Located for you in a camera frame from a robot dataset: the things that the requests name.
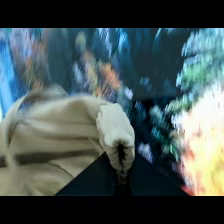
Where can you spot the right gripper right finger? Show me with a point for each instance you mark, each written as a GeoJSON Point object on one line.
{"type": "Point", "coordinates": [150, 181]}

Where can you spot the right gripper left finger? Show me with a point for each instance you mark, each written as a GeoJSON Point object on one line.
{"type": "Point", "coordinates": [95, 181]}

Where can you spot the brown trousers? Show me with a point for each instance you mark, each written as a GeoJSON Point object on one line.
{"type": "Point", "coordinates": [56, 133]}

